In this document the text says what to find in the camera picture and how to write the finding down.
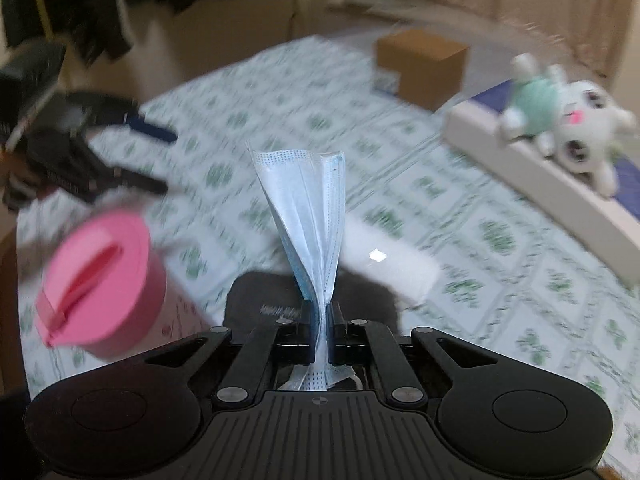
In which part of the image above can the blue surgical face mask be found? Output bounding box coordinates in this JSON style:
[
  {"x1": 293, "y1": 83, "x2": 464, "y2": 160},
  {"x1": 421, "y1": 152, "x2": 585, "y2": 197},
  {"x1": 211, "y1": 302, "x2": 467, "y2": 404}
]
[{"x1": 250, "y1": 150, "x2": 350, "y2": 391}]

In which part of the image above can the black fuzzy slipper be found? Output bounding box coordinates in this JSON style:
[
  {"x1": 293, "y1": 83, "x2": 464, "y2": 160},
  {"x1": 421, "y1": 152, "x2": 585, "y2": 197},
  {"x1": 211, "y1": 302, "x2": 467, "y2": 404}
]
[{"x1": 221, "y1": 238, "x2": 442, "y2": 346}]

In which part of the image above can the pink lidded cup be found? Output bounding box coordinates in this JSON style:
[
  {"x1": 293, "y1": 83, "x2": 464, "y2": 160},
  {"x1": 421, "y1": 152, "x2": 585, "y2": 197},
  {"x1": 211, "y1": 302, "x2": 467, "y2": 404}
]
[{"x1": 35, "y1": 210, "x2": 207, "y2": 360}]

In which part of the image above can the green patterned bed sheet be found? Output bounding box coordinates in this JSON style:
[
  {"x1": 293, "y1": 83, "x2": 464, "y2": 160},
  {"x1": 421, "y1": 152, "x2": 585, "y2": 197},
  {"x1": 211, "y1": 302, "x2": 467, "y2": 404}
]
[{"x1": 17, "y1": 37, "x2": 639, "y2": 478}]

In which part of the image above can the long white flat box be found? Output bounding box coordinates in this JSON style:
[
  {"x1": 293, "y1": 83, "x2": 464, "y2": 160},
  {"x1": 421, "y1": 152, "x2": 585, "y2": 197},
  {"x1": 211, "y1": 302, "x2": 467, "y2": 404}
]
[{"x1": 442, "y1": 100, "x2": 639, "y2": 285}]

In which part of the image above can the small brown cardboard box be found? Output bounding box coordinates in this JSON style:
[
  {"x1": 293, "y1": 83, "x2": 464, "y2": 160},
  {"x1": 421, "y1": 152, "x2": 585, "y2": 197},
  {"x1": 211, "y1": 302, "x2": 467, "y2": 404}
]
[{"x1": 373, "y1": 28, "x2": 469, "y2": 112}]

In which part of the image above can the white bunny plush toy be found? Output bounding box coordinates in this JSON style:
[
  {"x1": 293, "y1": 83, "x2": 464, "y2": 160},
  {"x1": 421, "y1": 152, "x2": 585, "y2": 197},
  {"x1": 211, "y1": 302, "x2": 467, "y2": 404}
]
[{"x1": 498, "y1": 53, "x2": 639, "y2": 198}]

